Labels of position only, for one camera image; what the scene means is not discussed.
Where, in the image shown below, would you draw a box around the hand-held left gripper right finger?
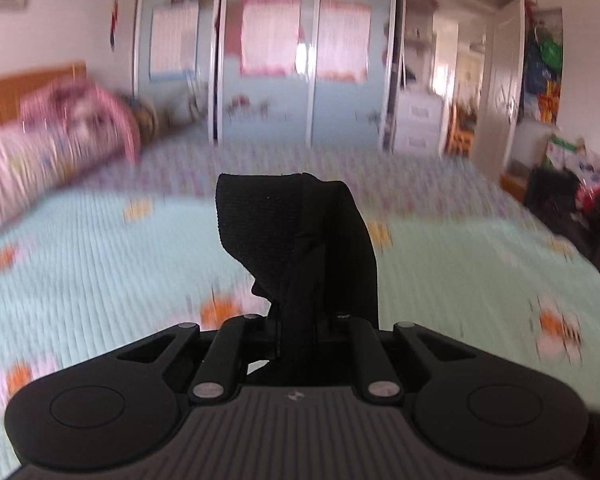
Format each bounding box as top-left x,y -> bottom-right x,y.
325,314 -> 462,405

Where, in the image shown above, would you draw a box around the white plastic bag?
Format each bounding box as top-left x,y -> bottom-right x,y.
565,147 -> 600,196

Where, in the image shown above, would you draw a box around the red plastic bag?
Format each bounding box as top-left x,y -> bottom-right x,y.
577,185 -> 600,216

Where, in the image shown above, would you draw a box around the hanging colourful bags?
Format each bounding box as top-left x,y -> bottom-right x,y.
522,10 -> 565,123

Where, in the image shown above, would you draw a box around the white door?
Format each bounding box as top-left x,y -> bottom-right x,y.
477,0 -> 526,181

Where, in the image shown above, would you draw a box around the pink-bordered paper poster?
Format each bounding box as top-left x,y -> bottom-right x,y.
240,0 -> 303,78
316,0 -> 372,83

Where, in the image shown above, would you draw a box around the red hanging ornament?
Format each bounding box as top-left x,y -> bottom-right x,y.
109,0 -> 121,51

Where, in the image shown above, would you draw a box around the blue-framed wall chart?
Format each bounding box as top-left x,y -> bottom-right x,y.
149,2 -> 201,81

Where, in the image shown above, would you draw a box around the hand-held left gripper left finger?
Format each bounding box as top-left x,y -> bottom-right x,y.
117,314 -> 281,405

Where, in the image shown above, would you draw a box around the wooden headboard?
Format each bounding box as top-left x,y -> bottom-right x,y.
0,62 -> 88,133

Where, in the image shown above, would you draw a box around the white corner shelf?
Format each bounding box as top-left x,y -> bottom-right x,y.
402,0 -> 438,93

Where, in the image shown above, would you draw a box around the wooden chair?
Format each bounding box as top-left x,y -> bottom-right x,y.
447,105 -> 481,158

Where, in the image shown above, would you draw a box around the blue yellow patterned pillow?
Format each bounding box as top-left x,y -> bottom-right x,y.
132,102 -> 161,143

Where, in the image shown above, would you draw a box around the green white carton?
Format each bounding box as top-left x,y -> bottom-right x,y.
545,135 -> 581,168

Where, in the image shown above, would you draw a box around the white drawer cabinet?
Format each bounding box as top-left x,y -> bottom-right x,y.
394,91 -> 446,156

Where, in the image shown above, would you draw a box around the rolled lavender floral quilt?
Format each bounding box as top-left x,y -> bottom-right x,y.
0,122 -> 131,241

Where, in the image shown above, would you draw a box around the black long-sleeved shirt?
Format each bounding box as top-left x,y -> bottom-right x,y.
215,172 -> 381,386

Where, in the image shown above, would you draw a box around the green bee-print quilt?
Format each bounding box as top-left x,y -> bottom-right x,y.
0,180 -> 600,466

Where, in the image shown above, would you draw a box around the low wooden table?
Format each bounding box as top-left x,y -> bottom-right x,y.
500,172 -> 531,203

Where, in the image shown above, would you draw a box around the black armchair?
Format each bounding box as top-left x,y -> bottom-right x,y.
525,167 -> 600,281

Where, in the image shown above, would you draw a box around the light blue sliding-door wardrobe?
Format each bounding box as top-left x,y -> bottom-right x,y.
132,0 -> 406,148

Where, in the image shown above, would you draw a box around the pink speckled blanket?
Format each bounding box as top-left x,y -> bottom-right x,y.
20,77 -> 142,163

